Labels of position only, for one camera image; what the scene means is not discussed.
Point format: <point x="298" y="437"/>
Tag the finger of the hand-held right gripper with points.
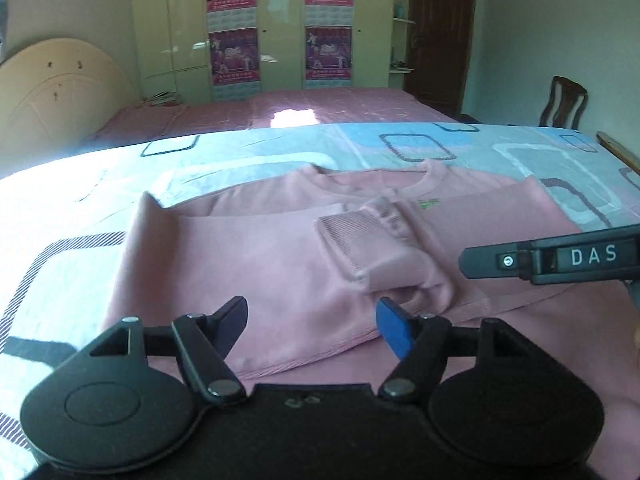
<point x="492" y="261"/>

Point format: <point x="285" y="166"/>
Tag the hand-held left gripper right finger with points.
<point x="392" y="327"/>

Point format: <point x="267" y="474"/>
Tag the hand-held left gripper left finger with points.
<point x="235" y="316"/>

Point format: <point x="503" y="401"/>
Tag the pink sweatshirt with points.
<point x="300" y="260"/>

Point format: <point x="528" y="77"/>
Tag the wooden bed footboard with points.
<point x="620" y="150"/>

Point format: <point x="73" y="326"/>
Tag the dark wooden chair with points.
<point x="562" y="102"/>

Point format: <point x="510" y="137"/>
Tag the patterned bed sheet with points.
<point x="60" y="220"/>

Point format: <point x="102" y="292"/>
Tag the pink checked bed sheet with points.
<point x="350" y="107"/>

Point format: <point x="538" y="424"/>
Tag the stack of books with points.
<point x="160" y="99"/>

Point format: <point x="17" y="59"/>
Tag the brown wooden door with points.
<point x="440" y="35"/>

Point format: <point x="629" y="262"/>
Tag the blue bottle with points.
<point x="399" y="10"/>

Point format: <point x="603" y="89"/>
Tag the cream wardrobe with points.
<point x="280" y="35"/>

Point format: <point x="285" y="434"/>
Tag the cream wooden headboard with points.
<point x="55" y="95"/>

